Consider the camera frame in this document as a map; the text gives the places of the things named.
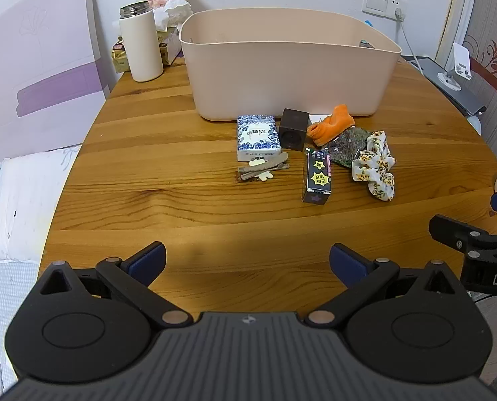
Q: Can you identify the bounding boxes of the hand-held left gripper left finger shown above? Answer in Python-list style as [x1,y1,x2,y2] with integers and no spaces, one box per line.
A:
[40,241,193,329]

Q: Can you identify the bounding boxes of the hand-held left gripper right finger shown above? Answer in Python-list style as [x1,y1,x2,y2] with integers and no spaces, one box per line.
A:
[309,242,469,329]

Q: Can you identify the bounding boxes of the black box yellow stars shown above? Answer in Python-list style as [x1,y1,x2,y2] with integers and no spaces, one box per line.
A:
[302,149,332,205]

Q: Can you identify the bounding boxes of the floral fabric scrunchie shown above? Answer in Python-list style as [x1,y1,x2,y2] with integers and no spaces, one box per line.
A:
[350,131,397,202]

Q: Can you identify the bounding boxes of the dark green packet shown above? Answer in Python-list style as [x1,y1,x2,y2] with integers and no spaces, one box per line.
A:
[324,127,372,168]

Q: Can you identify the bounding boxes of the grey laptop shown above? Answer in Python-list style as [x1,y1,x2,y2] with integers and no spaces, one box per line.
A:
[401,55,487,116]

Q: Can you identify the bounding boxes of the beige hair clip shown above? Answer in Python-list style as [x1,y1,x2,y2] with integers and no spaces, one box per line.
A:
[237,153,290,173]

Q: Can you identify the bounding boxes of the white pillow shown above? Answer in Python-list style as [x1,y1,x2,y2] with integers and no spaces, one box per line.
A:
[0,144,82,265]

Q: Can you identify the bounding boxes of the brown hair clip white flower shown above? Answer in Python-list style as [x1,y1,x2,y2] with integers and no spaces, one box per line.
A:
[239,163,291,182]

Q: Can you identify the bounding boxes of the orange toy piece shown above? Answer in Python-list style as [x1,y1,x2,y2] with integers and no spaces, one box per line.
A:
[306,105,355,148]

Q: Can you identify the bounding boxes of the dark brown cube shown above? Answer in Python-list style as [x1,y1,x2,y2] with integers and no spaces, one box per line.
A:
[280,108,310,150]

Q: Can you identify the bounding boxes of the white phone stand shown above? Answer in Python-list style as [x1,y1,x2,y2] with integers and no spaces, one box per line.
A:
[437,43,471,90]

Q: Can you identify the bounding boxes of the light blue bed sheet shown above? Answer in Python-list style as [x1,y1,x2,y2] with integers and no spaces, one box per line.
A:
[0,163,45,401]

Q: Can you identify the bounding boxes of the blue white patterned box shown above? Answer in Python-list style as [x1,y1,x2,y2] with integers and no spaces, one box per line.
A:
[236,114,283,163]

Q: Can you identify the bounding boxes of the beige plastic storage bin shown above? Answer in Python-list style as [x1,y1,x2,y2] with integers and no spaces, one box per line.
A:
[179,7,402,123]

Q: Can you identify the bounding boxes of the gold gift box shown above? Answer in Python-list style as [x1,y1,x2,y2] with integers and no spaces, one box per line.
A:
[112,37,131,73]

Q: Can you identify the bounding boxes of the white thermos bottle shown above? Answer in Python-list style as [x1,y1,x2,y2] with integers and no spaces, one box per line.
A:
[119,3,164,83]

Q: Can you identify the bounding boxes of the green tissue box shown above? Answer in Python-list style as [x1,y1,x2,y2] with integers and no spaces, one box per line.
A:
[150,0,193,66]

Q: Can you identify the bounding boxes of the white purple headboard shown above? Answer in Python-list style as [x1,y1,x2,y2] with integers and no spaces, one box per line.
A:
[0,0,125,170]

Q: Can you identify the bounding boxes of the white power cable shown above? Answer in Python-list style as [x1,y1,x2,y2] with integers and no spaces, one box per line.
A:
[399,19,431,72]

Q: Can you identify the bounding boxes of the white wall outlet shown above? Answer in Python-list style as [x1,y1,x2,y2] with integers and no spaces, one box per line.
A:
[385,0,408,20]

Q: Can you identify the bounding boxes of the white wall switch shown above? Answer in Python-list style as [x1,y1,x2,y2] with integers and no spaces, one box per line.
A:
[362,0,389,17]

